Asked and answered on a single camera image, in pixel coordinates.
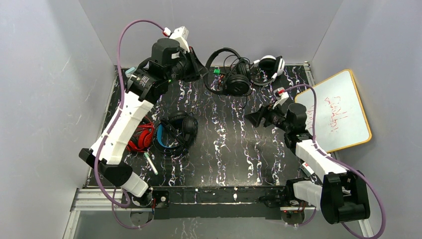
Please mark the white headphones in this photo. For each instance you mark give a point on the white headphones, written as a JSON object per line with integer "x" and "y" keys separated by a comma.
{"x": 271, "y": 66}

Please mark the yellow framed whiteboard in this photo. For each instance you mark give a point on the yellow framed whiteboard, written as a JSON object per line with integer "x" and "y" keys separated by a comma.
{"x": 338, "y": 117}

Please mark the mint eraser block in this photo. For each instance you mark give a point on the mint eraser block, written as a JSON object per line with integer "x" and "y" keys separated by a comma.
{"x": 130, "y": 71}

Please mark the red headphones with cable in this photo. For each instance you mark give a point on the red headphones with cable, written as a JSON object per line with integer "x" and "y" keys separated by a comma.
{"x": 143, "y": 136}

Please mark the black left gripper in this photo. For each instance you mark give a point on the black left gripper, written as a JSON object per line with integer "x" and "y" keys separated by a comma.
{"x": 192, "y": 65}

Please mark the small white red box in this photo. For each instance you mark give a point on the small white red box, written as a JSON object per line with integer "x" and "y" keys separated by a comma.
{"x": 306, "y": 169}

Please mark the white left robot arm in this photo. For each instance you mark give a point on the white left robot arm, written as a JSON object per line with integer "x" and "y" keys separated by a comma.
{"x": 136, "y": 101}

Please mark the blue black headphones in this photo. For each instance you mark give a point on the blue black headphones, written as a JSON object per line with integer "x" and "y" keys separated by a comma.
{"x": 182, "y": 127}

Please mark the white green marker pen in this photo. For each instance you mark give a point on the white green marker pen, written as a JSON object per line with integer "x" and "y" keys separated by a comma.
{"x": 150, "y": 162}

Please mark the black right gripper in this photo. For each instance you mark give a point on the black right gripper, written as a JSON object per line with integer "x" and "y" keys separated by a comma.
{"x": 266, "y": 116}

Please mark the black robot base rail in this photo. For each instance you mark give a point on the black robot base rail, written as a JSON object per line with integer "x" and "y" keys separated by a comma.
{"x": 220, "y": 202}

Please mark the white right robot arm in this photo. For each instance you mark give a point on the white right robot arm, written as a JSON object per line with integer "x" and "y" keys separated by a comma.
{"x": 342, "y": 196}

